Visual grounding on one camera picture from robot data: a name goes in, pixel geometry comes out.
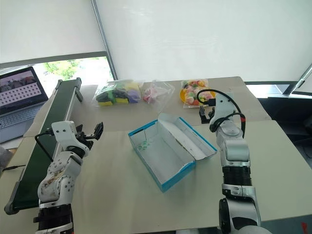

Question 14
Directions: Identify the grey window frame post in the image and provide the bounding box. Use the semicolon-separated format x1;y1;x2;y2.
90;0;118;80

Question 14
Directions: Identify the plastic bag of colourful sponges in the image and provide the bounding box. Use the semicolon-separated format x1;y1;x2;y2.
93;78;145;108

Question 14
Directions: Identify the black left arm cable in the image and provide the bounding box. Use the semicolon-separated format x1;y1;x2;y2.
34;131;55;163

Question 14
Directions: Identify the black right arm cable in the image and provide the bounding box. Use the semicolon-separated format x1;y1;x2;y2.
196;89;247;130

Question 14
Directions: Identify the dark green conveyor belt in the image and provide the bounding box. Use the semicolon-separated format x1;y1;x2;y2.
3;77;84;215

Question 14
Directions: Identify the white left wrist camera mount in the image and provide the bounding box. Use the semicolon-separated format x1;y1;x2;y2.
51;120;77;149

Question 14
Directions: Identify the blue white box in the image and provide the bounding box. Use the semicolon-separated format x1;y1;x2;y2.
128;112;218;194

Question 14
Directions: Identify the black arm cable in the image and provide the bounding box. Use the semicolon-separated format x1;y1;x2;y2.
196;89;247;130
34;131;55;163

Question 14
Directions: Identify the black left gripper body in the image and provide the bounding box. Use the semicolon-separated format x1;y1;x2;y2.
74;130;95;150

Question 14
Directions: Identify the plastic bag of pink items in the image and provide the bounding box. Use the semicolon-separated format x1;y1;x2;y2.
142;79;176;106

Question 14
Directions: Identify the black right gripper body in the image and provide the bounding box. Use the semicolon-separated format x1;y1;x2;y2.
206;112;218;126

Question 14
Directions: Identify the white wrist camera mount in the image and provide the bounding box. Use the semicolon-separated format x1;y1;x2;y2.
213;92;236;124
51;120;77;149

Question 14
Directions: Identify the grey fuzzy object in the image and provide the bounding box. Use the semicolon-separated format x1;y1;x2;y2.
0;145;13;176

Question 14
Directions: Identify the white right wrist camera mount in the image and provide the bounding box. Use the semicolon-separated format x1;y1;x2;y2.
213;92;236;124

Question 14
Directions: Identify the grey laptop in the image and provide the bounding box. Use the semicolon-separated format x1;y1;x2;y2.
0;65;50;144

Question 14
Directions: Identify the plastic bag of colourful toys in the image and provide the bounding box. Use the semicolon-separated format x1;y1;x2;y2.
179;78;217;109

